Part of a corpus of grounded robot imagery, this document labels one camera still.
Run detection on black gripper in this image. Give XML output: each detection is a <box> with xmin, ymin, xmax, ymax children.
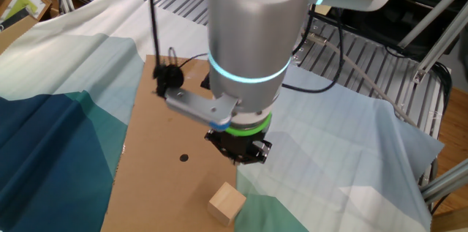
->
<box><xmin>203</xmin><ymin>131</ymin><xmax>273</xmax><ymax>166</ymax></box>

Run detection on light wooden cube block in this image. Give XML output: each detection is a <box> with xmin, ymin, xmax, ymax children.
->
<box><xmin>207</xmin><ymin>182</ymin><xmax>248</xmax><ymax>228</ymax></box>

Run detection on brown cardboard sheet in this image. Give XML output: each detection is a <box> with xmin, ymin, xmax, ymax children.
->
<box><xmin>100</xmin><ymin>54</ymin><xmax>239</xmax><ymax>232</ymax></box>

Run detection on blue green white cloth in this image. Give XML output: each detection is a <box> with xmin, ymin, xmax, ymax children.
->
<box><xmin>0</xmin><ymin>0</ymin><xmax>445</xmax><ymax>232</ymax></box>

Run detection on brown cardboard box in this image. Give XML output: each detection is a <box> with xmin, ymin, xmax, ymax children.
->
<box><xmin>0</xmin><ymin>0</ymin><xmax>59</xmax><ymax>56</ymax></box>

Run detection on green flange ring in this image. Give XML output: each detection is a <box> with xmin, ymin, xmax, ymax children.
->
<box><xmin>223</xmin><ymin>112</ymin><xmax>273</xmax><ymax>138</ymax></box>

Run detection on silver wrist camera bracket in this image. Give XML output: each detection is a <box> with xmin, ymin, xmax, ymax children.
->
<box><xmin>163</xmin><ymin>89</ymin><xmax>241</xmax><ymax>132</ymax></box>

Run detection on grey cable with connector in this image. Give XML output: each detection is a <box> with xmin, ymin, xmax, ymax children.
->
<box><xmin>306</xmin><ymin>32</ymin><xmax>418</xmax><ymax>127</ymax></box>

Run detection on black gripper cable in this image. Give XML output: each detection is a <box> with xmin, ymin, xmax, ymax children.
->
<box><xmin>281</xmin><ymin>3</ymin><xmax>347</xmax><ymax>94</ymax></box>

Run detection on aluminium frame strut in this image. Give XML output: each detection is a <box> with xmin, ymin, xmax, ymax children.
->
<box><xmin>412</xmin><ymin>4</ymin><xmax>468</xmax><ymax>85</ymax></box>
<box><xmin>397</xmin><ymin>0</ymin><xmax>468</xmax><ymax>49</ymax></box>
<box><xmin>419</xmin><ymin>158</ymin><xmax>468</xmax><ymax>204</ymax></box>

